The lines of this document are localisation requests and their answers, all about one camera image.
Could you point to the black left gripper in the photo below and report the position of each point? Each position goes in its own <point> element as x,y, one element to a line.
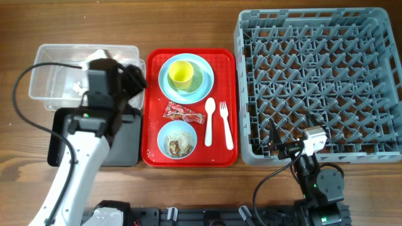
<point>134,76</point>

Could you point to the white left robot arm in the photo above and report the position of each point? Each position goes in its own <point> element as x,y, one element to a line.
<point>90,135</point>

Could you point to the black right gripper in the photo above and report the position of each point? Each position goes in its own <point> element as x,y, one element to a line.
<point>288,149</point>

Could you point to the pink plastic fork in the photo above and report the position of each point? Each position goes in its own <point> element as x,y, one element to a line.
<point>224,113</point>

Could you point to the light blue small bowl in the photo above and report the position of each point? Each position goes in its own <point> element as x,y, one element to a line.
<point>172,126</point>

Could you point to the white plastic spoon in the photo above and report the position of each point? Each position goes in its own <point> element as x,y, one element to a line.
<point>209,108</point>

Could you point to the clear plastic bin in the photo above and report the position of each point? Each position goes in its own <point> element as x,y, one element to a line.
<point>53,84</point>

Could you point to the yellow plastic cup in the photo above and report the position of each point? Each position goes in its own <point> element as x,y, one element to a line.
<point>181,73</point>

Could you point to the black waste tray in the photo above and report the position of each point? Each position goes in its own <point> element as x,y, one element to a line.
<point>125,147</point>

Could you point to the crumpled white tissue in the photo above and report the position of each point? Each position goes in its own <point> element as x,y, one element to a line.
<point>77,88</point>

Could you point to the red snack wrapper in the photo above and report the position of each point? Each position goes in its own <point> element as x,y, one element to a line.
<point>177,112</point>

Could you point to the light green bowl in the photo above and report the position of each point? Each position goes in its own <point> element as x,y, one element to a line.
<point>197,81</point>

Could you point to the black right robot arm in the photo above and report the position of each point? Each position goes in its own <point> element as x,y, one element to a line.
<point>322,185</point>

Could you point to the red plastic tray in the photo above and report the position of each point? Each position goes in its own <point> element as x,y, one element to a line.
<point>223,64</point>

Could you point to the light blue plate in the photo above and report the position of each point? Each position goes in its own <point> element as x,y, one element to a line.
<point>195,97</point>

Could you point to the rice and food scraps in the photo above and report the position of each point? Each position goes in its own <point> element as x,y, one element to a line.
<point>178,144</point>

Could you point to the grey-blue dishwasher rack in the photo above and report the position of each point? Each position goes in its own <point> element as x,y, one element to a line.
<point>338,65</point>

